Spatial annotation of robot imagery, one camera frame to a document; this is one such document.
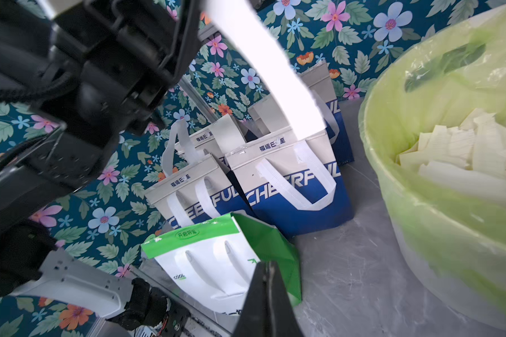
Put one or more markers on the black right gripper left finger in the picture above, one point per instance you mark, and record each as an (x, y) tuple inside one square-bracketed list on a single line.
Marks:
[(255, 319)]

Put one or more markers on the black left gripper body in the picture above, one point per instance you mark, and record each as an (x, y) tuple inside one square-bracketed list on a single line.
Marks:
[(125, 56)]

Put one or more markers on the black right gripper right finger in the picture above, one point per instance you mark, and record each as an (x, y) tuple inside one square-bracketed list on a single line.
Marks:
[(281, 317)]

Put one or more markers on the green white takeout bag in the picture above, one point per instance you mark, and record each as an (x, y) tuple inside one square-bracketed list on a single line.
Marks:
[(214, 261)]

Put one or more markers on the white receipt bag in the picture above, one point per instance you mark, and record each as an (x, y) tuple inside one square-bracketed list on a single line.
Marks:
[(238, 22)]

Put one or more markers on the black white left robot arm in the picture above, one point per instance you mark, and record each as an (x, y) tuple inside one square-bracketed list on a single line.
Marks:
[(33, 174)]

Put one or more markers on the back left blue white bag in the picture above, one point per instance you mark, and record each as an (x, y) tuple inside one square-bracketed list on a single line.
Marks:
[(218, 138)]

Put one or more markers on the blue white bag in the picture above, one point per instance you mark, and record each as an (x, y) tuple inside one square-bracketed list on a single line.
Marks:
[(269, 117), (294, 185), (218, 138), (201, 191)]

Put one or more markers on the front left blue white bag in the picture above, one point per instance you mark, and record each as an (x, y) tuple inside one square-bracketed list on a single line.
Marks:
[(201, 191)]

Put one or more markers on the back right blue white bag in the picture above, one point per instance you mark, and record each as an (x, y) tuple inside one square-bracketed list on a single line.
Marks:
[(269, 117)]

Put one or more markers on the white trash bin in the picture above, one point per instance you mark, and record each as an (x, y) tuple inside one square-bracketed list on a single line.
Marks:
[(447, 286)]

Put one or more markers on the paper scraps in bin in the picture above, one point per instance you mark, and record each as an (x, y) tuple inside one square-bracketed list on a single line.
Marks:
[(469, 158)]

